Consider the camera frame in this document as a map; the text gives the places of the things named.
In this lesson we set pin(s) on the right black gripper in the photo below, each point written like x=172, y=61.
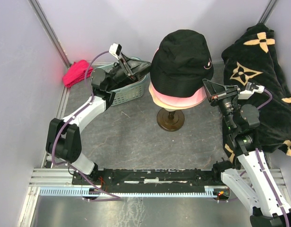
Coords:
x=211, y=88

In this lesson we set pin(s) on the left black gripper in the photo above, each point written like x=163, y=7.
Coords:
x=132, y=67

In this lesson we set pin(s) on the peach bucket hat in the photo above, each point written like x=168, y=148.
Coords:
x=200, y=92

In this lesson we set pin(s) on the black beige bucket hat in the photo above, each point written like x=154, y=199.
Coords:
x=189, y=40

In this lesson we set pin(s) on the pink beige bucket hat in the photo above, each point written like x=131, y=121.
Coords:
x=178, y=73
x=178, y=103

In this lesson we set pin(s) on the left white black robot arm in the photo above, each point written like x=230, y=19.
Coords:
x=64, y=135

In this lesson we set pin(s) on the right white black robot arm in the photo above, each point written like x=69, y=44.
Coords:
x=247, y=175

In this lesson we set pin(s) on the teal plastic basket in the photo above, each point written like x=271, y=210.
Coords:
x=126, y=90

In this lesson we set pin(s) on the black floral blanket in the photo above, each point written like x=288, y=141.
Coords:
x=253, y=58

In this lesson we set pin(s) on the dark wooden hat stand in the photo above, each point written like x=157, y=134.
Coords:
x=170, y=120

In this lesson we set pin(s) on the red cloth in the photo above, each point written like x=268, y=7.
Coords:
x=76, y=73

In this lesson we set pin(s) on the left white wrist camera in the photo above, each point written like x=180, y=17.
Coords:
x=115, y=50

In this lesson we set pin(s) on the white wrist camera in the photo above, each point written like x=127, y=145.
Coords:
x=115, y=50
x=250, y=89

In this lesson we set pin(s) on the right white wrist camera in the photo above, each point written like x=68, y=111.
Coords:
x=250, y=89

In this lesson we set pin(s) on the right aluminium frame post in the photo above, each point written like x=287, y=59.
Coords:
x=267, y=11

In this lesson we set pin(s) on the aluminium frame post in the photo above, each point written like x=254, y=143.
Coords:
x=267, y=11
x=36, y=6

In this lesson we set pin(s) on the light blue cable duct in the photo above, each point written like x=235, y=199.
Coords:
x=86, y=192

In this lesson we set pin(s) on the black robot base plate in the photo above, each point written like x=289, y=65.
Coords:
x=156, y=180

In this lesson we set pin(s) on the left aluminium frame post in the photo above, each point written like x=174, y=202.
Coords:
x=36, y=6

